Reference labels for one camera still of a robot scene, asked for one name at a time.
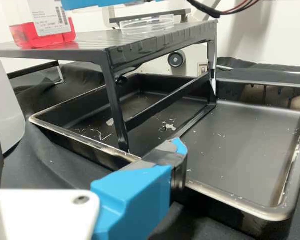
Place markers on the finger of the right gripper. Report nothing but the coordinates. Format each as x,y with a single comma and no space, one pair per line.
95,3

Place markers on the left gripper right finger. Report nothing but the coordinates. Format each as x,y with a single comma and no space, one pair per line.
130,200

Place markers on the petri dish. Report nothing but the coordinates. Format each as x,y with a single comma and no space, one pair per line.
147,25

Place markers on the red liquid bottle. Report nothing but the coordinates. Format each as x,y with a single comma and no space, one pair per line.
27,35

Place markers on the cream microscope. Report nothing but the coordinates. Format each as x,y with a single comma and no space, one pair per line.
190,62

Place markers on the black tray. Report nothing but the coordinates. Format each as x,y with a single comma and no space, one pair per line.
240,150

